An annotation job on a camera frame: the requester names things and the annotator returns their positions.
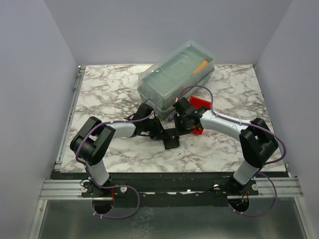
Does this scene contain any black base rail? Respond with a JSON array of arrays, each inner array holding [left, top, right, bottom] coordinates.
[[81, 173, 259, 208]]

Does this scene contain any purple cable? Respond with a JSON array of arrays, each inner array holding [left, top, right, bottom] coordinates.
[[75, 99, 158, 186], [176, 86, 287, 166]]

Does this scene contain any blue red screwdriver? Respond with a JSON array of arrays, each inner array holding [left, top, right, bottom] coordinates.
[[167, 112, 175, 122]]

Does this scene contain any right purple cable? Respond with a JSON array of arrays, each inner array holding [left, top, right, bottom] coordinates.
[[176, 86, 287, 166]]

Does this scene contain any black card holder wallet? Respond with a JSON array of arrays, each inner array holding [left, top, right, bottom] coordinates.
[[163, 128, 180, 150]]

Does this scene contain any orange tool inside box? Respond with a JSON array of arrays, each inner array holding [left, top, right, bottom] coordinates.
[[193, 60, 208, 75]]

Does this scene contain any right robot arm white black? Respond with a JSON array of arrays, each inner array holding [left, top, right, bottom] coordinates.
[[173, 97, 279, 195]]

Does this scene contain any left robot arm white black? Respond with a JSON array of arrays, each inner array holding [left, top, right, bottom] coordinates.
[[70, 103, 180, 197]]

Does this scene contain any aluminium frame rail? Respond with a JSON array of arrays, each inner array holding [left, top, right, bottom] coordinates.
[[39, 180, 82, 200]]

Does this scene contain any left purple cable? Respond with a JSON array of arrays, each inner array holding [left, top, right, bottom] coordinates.
[[75, 99, 158, 186]]

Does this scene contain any red plastic bin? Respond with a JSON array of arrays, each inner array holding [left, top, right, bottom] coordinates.
[[189, 96, 211, 135]]

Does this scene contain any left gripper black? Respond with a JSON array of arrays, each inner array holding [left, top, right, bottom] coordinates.
[[143, 117, 170, 140]]

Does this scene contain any clear plastic storage box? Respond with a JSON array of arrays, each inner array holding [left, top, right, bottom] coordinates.
[[137, 41, 216, 119]]

